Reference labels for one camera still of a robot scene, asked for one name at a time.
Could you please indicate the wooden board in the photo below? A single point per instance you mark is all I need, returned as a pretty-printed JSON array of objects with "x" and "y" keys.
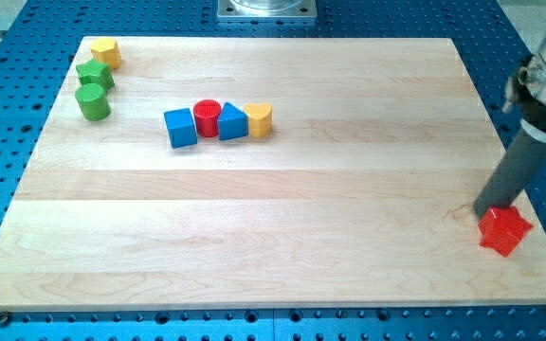
[{"x": 360, "y": 196}]

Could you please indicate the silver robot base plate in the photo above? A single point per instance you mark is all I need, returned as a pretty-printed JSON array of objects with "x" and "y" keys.
[{"x": 239, "y": 9}]

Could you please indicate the green cylinder block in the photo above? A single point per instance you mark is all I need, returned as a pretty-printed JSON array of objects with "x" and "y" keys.
[{"x": 91, "y": 98}]

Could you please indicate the green star block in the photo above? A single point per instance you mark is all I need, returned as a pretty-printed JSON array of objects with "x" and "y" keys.
[{"x": 95, "y": 72}]

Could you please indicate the red star block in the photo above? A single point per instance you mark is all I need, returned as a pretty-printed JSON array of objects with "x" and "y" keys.
[{"x": 503, "y": 229}]

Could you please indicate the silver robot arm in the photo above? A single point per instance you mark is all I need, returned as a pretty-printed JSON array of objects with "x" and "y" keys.
[{"x": 526, "y": 89}]

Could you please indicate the yellow heart block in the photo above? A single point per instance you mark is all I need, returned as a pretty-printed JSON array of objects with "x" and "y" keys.
[{"x": 259, "y": 117}]

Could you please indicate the blue cube block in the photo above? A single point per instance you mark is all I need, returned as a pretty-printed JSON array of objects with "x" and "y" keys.
[{"x": 180, "y": 127}]

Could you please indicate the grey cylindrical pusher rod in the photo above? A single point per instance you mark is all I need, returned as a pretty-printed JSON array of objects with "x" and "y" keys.
[{"x": 521, "y": 162}]

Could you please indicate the blue triangle block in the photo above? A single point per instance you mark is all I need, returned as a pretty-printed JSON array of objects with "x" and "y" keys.
[{"x": 232, "y": 123}]

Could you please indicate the yellow hexagon block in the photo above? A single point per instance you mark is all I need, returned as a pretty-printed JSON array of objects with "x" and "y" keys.
[{"x": 106, "y": 50}]

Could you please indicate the red cylinder block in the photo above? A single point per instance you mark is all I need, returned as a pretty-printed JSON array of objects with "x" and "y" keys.
[{"x": 206, "y": 113}]

